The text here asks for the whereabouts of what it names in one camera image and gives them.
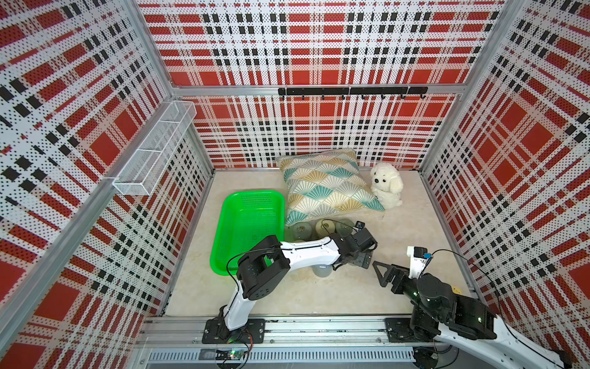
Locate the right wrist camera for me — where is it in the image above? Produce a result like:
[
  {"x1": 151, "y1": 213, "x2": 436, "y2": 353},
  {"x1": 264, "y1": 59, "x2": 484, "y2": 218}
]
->
[{"x1": 407, "y1": 246, "x2": 431, "y2": 279}]

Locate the blue-grey tea canister back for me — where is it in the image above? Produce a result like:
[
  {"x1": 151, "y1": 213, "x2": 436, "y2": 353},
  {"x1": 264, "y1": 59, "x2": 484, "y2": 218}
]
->
[{"x1": 312, "y1": 265, "x2": 333, "y2": 278}]

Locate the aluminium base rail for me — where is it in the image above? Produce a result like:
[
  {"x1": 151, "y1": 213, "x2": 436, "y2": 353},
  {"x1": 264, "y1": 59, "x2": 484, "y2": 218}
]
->
[{"x1": 134, "y1": 314, "x2": 417, "y2": 349}]

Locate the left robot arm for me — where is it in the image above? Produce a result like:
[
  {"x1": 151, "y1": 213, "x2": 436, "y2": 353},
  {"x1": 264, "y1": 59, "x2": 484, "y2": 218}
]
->
[{"x1": 219, "y1": 228, "x2": 378, "y2": 332}]

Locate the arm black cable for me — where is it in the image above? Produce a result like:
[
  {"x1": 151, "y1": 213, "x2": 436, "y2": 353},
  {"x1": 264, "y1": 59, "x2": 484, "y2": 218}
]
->
[
  {"x1": 224, "y1": 218, "x2": 358, "y2": 296},
  {"x1": 428, "y1": 248, "x2": 568, "y2": 358}
]

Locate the white wire mesh shelf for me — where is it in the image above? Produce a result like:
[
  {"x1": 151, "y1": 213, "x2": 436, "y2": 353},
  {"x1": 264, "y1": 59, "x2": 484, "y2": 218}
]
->
[{"x1": 113, "y1": 101, "x2": 196, "y2": 196}]

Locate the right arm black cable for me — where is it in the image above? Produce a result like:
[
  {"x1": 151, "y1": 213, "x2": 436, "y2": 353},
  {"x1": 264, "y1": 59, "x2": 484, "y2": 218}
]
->
[{"x1": 428, "y1": 248, "x2": 568, "y2": 358}]

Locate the grey-green tea canister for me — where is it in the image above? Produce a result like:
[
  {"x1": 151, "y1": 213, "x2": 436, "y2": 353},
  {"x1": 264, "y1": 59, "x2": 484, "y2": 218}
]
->
[
  {"x1": 292, "y1": 222, "x2": 313, "y2": 241},
  {"x1": 334, "y1": 219, "x2": 355, "y2": 237}
]

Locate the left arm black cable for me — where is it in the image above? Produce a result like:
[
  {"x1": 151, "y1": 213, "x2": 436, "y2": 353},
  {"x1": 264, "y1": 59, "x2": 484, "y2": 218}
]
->
[{"x1": 224, "y1": 218, "x2": 358, "y2": 296}]

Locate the white plush dog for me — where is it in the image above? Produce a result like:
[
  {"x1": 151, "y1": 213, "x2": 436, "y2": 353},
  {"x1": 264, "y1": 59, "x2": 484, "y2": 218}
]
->
[{"x1": 370, "y1": 163, "x2": 403, "y2": 209}]

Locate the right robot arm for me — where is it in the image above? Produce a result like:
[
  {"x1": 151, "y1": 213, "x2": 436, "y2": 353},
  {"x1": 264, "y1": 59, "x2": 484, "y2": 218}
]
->
[{"x1": 373, "y1": 261, "x2": 572, "y2": 368}]

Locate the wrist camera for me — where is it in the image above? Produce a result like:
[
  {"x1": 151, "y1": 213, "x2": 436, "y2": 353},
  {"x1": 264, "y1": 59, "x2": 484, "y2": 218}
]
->
[
  {"x1": 354, "y1": 221, "x2": 365, "y2": 231},
  {"x1": 407, "y1": 246, "x2": 431, "y2": 279}
]

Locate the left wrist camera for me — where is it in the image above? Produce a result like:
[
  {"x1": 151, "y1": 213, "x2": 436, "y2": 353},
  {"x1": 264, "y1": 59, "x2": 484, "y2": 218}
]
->
[{"x1": 354, "y1": 221, "x2": 365, "y2": 231}]

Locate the black hook rail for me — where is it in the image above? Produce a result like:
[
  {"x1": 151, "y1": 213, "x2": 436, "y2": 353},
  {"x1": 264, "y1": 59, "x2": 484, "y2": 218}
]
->
[{"x1": 277, "y1": 86, "x2": 429, "y2": 98}]

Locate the green circuit board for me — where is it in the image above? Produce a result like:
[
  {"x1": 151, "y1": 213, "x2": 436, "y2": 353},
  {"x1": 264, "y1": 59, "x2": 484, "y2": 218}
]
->
[{"x1": 215, "y1": 349, "x2": 247, "y2": 362}]

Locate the fan-pattern cushion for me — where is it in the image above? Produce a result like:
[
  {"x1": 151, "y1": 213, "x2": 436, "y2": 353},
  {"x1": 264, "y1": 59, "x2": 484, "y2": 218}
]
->
[{"x1": 276, "y1": 149, "x2": 385, "y2": 226}]

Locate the beige tea canister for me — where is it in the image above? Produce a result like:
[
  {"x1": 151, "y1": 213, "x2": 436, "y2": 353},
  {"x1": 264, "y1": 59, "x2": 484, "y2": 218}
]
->
[{"x1": 315, "y1": 219, "x2": 336, "y2": 238}]

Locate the green plastic perforated basket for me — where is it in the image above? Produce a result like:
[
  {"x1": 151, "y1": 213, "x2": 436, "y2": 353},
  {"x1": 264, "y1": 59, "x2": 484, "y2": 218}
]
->
[{"x1": 210, "y1": 190, "x2": 285, "y2": 276}]

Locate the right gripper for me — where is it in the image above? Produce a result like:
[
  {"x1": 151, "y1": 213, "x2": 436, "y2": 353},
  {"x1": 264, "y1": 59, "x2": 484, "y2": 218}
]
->
[{"x1": 373, "y1": 260, "x2": 443, "y2": 323}]

